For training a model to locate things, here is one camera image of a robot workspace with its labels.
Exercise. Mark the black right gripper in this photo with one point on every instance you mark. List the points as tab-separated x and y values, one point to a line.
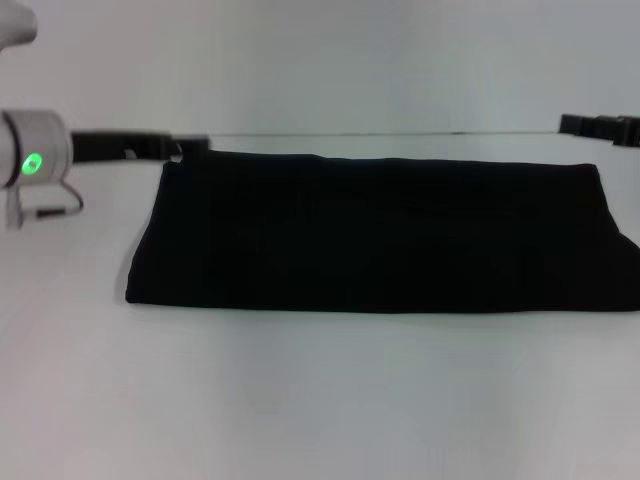
625	132

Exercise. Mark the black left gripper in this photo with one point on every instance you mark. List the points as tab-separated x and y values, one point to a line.
120	145

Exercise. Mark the black t-shirt with FREE print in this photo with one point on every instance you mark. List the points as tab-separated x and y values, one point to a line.
375	235

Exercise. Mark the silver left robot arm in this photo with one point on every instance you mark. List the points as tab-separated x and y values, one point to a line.
30	150

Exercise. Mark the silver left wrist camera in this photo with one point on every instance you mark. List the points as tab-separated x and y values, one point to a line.
17	22

